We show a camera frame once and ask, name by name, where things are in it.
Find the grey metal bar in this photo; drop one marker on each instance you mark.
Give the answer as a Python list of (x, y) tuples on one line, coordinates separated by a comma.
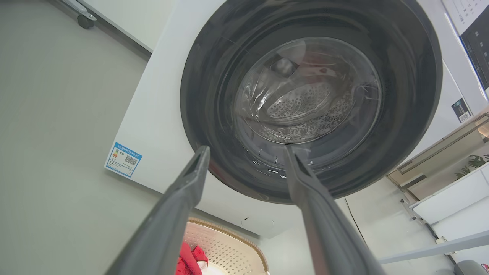
[(435, 249)]

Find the white garment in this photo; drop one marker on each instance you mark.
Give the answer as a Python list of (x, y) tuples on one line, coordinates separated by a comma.
[(206, 269)]

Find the white front-load washing machine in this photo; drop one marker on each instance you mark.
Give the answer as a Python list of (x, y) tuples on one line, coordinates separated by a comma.
[(160, 114)]

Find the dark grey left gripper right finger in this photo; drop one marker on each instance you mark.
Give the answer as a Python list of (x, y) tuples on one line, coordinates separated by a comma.
[(324, 225)]

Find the cream perforated laundry basket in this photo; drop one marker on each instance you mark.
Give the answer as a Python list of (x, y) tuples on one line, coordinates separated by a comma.
[(229, 248)]

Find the round white filter cover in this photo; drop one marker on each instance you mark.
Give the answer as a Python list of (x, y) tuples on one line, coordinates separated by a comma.
[(258, 223)]

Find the white cabinet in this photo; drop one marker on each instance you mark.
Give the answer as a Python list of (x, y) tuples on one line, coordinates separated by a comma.
[(454, 198)]

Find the black caster wheel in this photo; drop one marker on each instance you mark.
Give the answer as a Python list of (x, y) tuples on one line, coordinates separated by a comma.
[(85, 21)]

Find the green potted plant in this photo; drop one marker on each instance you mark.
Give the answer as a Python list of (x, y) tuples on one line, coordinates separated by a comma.
[(475, 162)]

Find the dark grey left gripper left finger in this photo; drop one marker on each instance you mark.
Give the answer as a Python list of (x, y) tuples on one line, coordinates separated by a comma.
[(168, 221)]

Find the black QR code sticker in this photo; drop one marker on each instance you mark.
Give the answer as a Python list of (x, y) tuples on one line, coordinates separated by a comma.
[(461, 109)]

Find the round dark washing machine door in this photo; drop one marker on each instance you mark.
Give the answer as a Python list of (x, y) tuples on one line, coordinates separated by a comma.
[(214, 95)]

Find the black washing machine control panel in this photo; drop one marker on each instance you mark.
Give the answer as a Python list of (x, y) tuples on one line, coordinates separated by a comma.
[(479, 49)]

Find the blue energy label sticker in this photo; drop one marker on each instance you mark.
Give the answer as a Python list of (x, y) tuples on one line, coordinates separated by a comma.
[(123, 159)]

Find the red garment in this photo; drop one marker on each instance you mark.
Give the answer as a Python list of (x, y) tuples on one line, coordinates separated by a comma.
[(187, 259)]

